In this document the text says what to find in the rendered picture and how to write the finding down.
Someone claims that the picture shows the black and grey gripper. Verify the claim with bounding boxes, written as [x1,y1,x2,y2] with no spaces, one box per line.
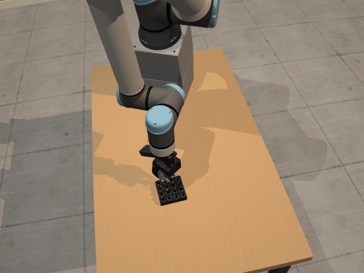
[152,151,181,183]

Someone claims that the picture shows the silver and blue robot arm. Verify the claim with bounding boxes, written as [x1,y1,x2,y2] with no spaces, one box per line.
[86,0,220,158]

